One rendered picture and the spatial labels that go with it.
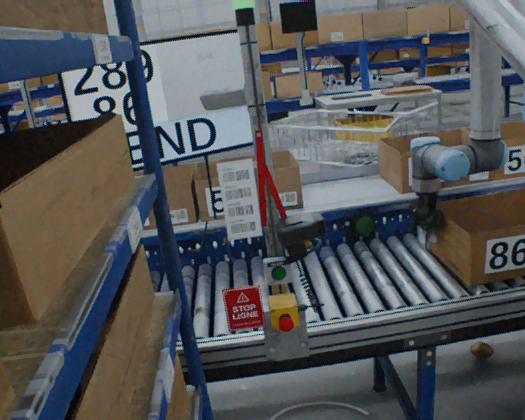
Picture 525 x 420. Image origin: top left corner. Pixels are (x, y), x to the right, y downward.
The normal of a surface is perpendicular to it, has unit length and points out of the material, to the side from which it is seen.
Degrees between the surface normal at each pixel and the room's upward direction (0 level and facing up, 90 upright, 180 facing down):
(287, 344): 90
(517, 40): 71
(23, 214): 90
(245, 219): 90
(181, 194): 90
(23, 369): 0
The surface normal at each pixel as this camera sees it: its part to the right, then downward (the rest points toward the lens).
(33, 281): 0.99, -0.13
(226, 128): 0.39, 0.19
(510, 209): 0.09, 0.31
